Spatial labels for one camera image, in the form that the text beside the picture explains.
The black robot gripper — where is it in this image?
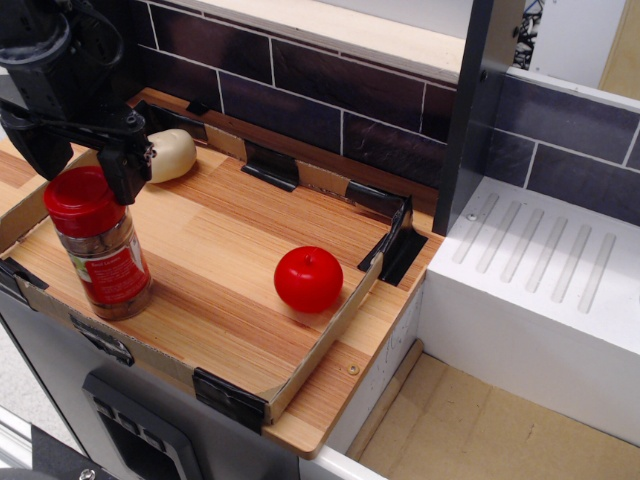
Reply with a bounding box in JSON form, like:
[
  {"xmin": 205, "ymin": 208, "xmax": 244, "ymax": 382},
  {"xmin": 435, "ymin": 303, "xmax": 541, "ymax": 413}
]
[{"xmin": 1, "ymin": 1, "xmax": 154, "ymax": 205}]

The wooden ledge shelf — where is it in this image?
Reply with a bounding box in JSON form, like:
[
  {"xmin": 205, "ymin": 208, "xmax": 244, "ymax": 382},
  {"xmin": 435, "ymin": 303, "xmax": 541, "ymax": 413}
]
[{"xmin": 172, "ymin": 1, "xmax": 465, "ymax": 84}]

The dark grey vertical post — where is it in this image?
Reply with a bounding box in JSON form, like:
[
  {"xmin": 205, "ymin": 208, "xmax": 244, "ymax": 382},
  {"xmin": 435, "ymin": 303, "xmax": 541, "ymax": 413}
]
[{"xmin": 433, "ymin": 0, "xmax": 523, "ymax": 236}]

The black oven control panel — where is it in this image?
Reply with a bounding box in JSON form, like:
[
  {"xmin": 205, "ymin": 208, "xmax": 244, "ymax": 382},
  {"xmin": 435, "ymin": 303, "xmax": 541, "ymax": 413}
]
[{"xmin": 83, "ymin": 374, "xmax": 202, "ymax": 479}]

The cream toy garlic bulb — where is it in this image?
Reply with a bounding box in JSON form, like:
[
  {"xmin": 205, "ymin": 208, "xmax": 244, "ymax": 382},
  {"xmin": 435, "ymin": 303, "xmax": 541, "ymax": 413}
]
[{"xmin": 148, "ymin": 129, "xmax": 197, "ymax": 184}]

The red toy apple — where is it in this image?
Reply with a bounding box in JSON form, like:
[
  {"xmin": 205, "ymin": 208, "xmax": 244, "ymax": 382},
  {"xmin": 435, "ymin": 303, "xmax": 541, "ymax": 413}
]
[{"xmin": 274, "ymin": 246, "xmax": 344, "ymax": 314}]

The white sink drainboard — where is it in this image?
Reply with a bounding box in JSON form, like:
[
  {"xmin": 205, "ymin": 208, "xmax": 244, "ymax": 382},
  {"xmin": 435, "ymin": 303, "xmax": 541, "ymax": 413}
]
[{"xmin": 418, "ymin": 178, "xmax": 639, "ymax": 443}]

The red lidded basil spice bottle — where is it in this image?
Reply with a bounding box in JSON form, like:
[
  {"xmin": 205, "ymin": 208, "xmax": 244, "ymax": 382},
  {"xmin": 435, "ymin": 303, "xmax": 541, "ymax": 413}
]
[{"xmin": 43, "ymin": 166, "xmax": 152, "ymax": 320}]

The cardboard fence with black tape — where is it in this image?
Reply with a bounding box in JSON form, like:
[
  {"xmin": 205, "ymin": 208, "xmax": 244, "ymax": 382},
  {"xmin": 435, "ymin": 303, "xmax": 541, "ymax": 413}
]
[{"xmin": 1, "ymin": 129, "xmax": 441, "ymax": 454}]

